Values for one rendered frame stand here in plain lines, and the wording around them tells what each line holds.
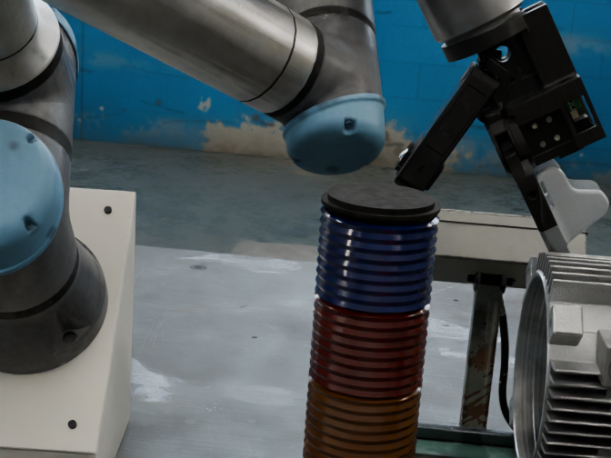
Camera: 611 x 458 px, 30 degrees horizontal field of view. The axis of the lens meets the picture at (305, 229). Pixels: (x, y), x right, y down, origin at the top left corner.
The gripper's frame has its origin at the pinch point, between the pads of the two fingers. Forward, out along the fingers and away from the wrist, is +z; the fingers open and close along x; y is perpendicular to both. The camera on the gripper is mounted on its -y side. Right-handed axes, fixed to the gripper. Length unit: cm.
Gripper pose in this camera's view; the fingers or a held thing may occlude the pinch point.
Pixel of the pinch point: (558, 258)
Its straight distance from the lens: 96.5
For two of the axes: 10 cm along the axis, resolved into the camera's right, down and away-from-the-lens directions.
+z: 4.4, 8.7, 2.0
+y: 8.9, -4.1, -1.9
